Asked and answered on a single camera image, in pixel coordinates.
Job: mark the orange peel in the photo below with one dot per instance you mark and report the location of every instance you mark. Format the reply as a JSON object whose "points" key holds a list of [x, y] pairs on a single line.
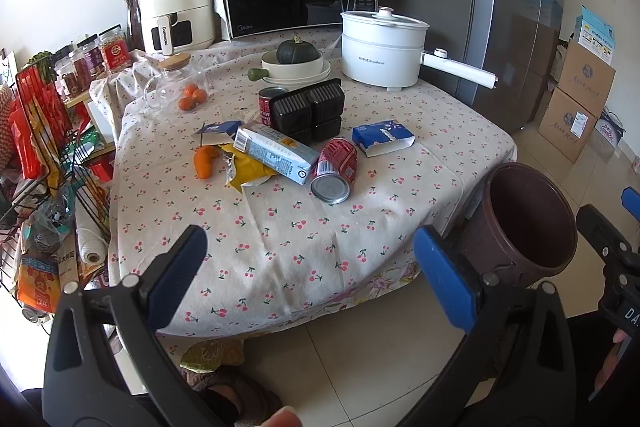
{"points": [[203, 161]]}

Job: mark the light blue product box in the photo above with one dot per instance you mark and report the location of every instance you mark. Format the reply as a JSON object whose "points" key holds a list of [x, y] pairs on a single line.
{"points": [[595, 35]]}

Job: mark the yellow snack wrapper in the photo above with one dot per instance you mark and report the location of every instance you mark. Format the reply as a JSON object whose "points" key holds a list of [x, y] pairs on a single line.
{"points": [[242, 169]]}

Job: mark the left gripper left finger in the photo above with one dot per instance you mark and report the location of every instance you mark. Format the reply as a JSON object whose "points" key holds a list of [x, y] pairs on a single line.
{"points": [[169, 276]]}

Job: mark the upright red can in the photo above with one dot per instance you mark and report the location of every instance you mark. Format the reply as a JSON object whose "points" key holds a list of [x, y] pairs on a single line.
{"points": [[265, 96]]}

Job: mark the small blue torn carton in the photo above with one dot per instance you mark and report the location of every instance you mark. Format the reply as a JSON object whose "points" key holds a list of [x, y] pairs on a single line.
{"points": [[217, 134]]}

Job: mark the white ceramic bowl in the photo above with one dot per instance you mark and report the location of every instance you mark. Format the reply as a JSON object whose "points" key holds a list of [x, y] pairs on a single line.
{"points": [[290, 75]]}

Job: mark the grey refrigerator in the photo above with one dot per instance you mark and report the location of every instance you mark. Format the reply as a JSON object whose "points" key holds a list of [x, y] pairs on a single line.
{"points": [[500, 21]]}

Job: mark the right human hand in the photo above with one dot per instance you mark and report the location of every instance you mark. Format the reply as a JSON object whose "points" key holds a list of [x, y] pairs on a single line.
{"points": [[621, 342]]}

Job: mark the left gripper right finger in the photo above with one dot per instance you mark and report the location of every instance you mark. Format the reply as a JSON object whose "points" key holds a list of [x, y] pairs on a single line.
{"points": [[451, 277]]}

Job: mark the red soda can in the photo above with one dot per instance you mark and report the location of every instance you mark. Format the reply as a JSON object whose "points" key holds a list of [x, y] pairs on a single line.
{"points": [[335, 171]]}

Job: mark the small printed bag on floor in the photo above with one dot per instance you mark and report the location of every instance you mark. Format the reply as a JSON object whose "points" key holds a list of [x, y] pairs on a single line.
{"points": [[610, 127]]}

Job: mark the light blue milk carton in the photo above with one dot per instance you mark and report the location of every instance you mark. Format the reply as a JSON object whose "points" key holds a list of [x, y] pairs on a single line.
{"points": [[284, 155]]}

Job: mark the red jar on shelf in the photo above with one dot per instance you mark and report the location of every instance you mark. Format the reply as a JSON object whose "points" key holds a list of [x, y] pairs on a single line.
{"points": [[114, 49]]}

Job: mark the upper cardboard box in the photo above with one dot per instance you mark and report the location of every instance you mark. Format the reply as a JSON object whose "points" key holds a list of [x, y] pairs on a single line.
{"points": [[586, 78]]}

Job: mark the brown plastic trash bin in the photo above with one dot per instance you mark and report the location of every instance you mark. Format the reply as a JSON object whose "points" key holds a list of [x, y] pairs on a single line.
{"points": [[523, 230]]}

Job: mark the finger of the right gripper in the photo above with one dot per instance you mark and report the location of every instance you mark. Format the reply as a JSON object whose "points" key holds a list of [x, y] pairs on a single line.
{"points": [[630, 200], [610, 245]]}

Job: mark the cardboard box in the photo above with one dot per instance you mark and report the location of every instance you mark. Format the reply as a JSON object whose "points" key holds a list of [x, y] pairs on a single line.
{"points": [[586, 78], [566, 125]]}

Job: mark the black wire storage rack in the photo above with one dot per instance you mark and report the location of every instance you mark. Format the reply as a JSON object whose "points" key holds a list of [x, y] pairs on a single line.
{"points": [[54, 216]]}

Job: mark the white electric cooking pot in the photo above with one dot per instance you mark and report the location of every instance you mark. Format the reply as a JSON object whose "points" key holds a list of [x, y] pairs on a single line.
{"points": [[382, 49]]}

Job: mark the cherry print tablecloth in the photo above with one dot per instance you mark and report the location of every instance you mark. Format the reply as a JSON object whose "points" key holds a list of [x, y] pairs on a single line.
{"points": [[277, 255]]}

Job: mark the black plastic food tray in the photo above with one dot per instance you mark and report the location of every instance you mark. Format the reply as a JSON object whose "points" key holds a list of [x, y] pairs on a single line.
{"points": [[311, 114]]}

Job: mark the blue biscuit box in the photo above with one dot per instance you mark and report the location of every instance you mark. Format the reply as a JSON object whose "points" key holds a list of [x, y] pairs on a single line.
{"points": [[382, 138]]}

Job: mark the dark green squash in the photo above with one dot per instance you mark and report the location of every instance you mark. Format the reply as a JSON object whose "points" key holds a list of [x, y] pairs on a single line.
{"points": [[296, 51]]}

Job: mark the brown fuzzy slipper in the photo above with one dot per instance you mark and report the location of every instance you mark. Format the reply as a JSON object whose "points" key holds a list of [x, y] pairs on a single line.
{"points": [[232, 396]]}

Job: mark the lower cardboard box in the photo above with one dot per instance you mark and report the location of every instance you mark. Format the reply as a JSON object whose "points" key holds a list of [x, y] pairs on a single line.
{"points": [[566, 125]]}

